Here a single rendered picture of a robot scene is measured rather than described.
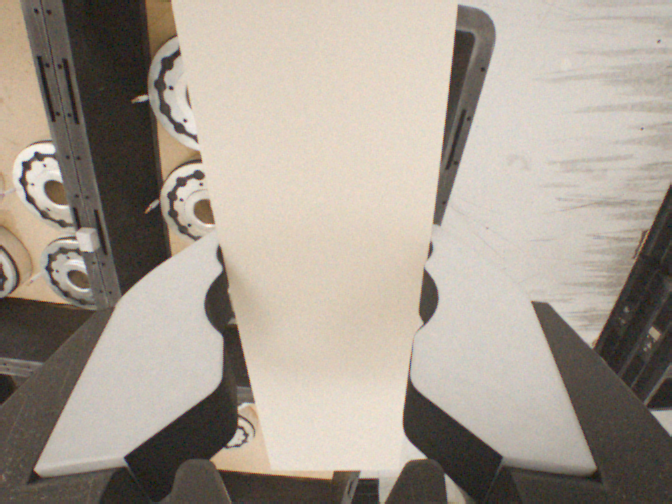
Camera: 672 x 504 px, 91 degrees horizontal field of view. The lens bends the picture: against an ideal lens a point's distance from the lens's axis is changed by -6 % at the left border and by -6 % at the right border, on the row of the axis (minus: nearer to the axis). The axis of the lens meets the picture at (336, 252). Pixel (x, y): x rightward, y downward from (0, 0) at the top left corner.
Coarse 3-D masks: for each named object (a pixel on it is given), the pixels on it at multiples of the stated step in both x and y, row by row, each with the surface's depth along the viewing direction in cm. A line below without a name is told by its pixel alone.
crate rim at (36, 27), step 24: (24, 0) 21; (48, 48) 23; (48, 72) 23; (48, 96) 24; (48, 120) 25; (72, 168) 27; (72, 192) 28; (72, 216) 29; (96, 264) 32; (96, 288) 33; (0, 360) 39; (24, 360) 39
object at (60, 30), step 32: (64, 0) 21; (64, 32) 22; (480, 32) 22; (64, 64) 23; (480, 64) 23; (64, 96) 24; (96, 160) 27; (448, 160) 28; (96, 192) 28; (448, 192) 28; (96, 224) 29
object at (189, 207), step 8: (192, 192) 35; (200, 192) 35; (208, 192) 35; (192, 200) 35; (184, 208) 36; (192, 208) 36; (192, 216) 36; (192, 224) 36; (200, 224) 36; (208, 224) 37; (208, 232) 37
